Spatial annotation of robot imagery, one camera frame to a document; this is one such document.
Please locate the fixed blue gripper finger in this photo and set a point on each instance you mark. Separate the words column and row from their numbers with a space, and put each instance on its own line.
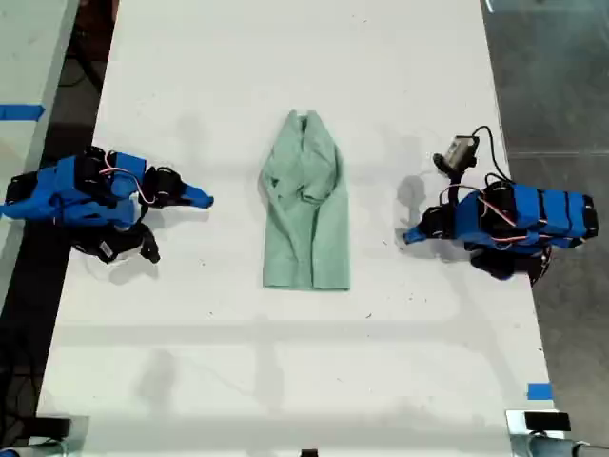
column 197, row 190
column 428, row 221

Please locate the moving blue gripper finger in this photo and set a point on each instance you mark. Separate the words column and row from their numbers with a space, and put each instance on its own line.
column 426, row 236
column 192, row 202

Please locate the pale green T-shirt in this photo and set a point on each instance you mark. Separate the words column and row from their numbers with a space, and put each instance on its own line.
column 309, row 228

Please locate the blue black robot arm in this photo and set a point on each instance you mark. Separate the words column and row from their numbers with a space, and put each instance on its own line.
column 71, row 190
column 547, row 214

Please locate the long blue tape strip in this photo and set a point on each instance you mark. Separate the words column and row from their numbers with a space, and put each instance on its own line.
column 21, row 112

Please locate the short blue tape strip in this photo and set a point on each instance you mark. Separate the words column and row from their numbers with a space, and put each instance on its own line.
column 540, row 391

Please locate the pale side table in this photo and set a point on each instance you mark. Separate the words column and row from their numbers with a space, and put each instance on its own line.
column 28, row 47

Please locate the metal table clamp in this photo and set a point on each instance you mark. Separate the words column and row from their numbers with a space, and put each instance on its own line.
column 516, row 435
column 78, row 435

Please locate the small black box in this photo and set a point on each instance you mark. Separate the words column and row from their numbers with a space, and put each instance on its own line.
column 547, row 421
column 52, row 427
column 309, row 452

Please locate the black camera stalk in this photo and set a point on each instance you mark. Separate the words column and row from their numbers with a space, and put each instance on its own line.
column 454, row 188

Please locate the black camera box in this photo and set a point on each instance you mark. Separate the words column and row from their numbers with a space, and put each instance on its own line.
column 461, row 151

